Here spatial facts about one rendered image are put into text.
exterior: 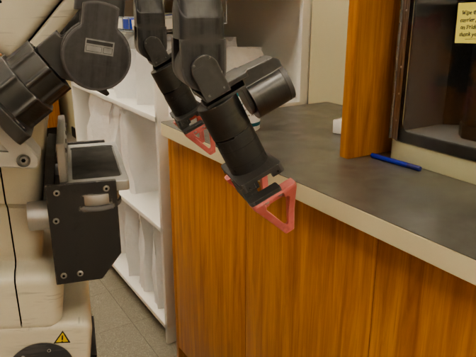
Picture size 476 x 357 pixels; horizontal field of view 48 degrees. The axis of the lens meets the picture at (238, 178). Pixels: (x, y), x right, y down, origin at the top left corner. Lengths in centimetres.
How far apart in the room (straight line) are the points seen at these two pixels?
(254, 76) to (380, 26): 64
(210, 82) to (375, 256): 51
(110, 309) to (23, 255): 161
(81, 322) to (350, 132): 73
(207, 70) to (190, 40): 4
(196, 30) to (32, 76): 20
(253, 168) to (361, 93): 61
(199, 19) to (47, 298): 50
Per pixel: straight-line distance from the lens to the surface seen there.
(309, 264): 119
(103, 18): 63
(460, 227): 96
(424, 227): 94
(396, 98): 128
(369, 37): 128
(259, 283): 140
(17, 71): 66
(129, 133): 229
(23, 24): 80
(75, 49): 63
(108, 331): 236
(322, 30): 214
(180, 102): 112
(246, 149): 71
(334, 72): 209
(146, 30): 109
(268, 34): 241
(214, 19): 67
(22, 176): 86
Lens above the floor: 129
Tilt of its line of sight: 18 degrees down
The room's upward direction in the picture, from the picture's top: straight up
